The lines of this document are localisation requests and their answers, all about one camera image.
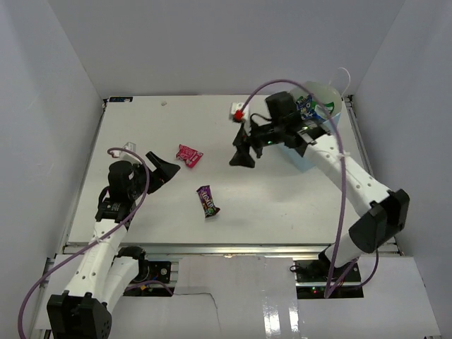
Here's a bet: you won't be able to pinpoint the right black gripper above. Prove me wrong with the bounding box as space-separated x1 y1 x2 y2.
230 117 286 168

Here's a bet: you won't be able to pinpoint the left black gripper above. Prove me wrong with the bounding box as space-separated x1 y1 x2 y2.
128 151 179 200

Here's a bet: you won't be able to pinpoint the pink candy packet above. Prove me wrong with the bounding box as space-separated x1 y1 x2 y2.
176 144 203 168

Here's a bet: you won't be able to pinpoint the purple M&M's packet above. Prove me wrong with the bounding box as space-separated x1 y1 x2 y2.
196 185 220 218

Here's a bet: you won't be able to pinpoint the blue chips bag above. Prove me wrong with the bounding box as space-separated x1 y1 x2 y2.
295 95 316 120

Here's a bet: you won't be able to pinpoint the green Fox's candy packet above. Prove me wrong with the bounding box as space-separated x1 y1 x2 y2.
324 102 335 111

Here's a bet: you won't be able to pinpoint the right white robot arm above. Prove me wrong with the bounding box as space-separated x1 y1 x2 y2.
229 92 410 282

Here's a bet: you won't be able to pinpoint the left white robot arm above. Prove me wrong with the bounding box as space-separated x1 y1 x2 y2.
47 148 180 338

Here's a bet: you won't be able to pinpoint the light blue paper bag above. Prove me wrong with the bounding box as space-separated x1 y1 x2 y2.
278 67 351 172

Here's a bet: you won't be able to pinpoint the white front cover board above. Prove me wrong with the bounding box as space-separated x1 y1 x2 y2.
33 256 442 339

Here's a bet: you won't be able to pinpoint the aluminium table frame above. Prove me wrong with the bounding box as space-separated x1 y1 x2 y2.
30 94 402 333

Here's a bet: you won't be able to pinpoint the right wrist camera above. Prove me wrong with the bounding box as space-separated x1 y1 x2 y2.
229 102 250 123

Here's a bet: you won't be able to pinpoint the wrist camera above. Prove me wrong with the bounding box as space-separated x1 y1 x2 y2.
229 102 250 123
119 142 139 164

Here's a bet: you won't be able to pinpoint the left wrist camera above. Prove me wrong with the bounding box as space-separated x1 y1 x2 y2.
119 142 139 164

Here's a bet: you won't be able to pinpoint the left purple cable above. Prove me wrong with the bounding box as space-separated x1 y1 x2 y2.
18 148 174 339

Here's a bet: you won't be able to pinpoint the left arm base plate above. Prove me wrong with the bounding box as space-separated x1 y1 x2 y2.
130 260 172 284

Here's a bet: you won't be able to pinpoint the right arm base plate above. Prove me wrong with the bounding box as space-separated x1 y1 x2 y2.
289 260 361 283

